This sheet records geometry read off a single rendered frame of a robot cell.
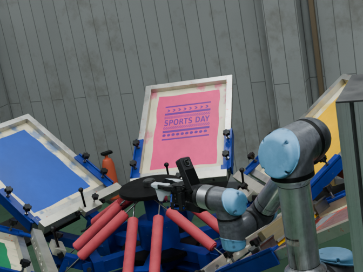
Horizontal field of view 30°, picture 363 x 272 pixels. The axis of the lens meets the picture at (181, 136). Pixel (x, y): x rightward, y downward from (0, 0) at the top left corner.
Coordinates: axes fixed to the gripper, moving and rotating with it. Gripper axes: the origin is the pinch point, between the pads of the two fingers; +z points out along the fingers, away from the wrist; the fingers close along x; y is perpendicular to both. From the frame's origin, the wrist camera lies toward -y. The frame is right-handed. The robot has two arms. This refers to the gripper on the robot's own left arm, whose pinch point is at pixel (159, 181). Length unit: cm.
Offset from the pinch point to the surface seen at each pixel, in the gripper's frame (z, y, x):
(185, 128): 140, 15, 144
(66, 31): 429, -47, 258
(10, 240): 135, 51, 15
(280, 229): 3, 34, 64
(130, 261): 66, 53, 36
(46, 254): 100, 50, 14
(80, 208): 133, 44, 56
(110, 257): 94, 60, 45
